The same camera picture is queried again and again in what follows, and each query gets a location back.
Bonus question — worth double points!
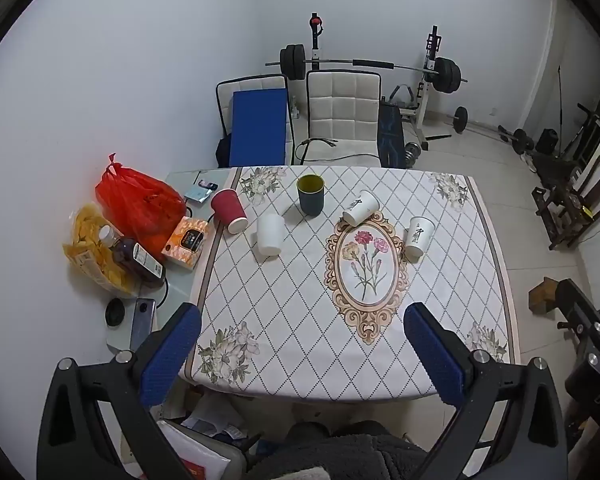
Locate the barbell with black plates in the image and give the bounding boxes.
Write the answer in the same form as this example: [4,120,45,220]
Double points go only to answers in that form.
[266,45,468,96]

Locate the red paper cup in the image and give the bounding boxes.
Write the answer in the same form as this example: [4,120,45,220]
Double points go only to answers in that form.
[210,188,249,235]

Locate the black dumbbell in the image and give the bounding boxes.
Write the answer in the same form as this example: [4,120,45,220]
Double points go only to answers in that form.
[497,125,536,156]

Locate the bag of yellow chips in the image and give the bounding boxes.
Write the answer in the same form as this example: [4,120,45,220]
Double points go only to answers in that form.
[62,203,136,295]

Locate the orange tissue box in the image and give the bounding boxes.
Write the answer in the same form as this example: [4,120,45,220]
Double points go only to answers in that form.
[161,216,212,272]

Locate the long floor barbell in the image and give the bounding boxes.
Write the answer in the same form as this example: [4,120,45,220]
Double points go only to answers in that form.
[447,106,511,136]

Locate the white padded chair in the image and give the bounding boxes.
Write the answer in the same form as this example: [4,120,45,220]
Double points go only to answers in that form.
[215,75,295,168]
[295,71,383,166]

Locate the wooden block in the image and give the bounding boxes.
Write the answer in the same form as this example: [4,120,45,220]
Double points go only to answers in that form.
[528,277,561,316]

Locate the white printed paper cup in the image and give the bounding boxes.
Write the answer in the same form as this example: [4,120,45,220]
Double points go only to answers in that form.
[404,216,435,262]
[342,190,381,227]

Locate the red plastic bag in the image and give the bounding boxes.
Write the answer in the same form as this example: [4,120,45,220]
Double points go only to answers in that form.
[95,154,188,256]

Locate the black round lid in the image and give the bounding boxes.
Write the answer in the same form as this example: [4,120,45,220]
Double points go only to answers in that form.
[105,298,127,328]

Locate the plain white cup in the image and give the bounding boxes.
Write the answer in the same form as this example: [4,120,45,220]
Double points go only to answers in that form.
[256,213,285,257]

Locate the white red paper bag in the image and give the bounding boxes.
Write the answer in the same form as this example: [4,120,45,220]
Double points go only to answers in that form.
[155,417,232,480]

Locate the white barbell rack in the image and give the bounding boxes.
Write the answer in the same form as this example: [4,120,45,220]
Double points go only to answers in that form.
[305,12,453,151]

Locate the floral diamond tablecloth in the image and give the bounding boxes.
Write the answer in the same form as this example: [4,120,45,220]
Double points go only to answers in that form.
[180,165,523,403]

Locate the black chair cable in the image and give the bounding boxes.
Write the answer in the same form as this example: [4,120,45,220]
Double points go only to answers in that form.
[294,136,340,163]

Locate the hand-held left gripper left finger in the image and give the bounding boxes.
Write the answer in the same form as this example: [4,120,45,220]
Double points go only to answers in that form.
[36,302,203,480]

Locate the dark green cup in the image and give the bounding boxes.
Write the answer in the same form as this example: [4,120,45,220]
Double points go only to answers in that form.
[296,175,326,217]

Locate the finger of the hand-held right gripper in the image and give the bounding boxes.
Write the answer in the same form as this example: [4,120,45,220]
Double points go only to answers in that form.
[555,279,600,343]

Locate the black speaker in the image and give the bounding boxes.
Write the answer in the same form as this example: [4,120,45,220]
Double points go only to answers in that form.
[536,128,559,156]

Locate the blue board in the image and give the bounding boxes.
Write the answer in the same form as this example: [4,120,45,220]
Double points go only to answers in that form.
[230,88,288,167]

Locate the crumpled white papers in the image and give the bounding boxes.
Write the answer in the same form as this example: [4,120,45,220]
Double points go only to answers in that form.
[180,392,246,441]

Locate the brown liquid bottle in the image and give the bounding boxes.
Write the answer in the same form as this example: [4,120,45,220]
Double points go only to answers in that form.
[98,225,167,289]

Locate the dark exercise machine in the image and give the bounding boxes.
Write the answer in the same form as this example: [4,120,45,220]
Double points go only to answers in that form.
[530,152,596,251]

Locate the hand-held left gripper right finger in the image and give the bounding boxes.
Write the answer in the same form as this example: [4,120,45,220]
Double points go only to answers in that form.
[404,302,567,480]

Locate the grey phone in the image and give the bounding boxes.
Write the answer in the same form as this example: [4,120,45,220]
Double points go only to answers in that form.
[130,298,157,351]

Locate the black blue bench pad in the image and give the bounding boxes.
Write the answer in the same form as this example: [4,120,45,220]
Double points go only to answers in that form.
[377,102,406,168]

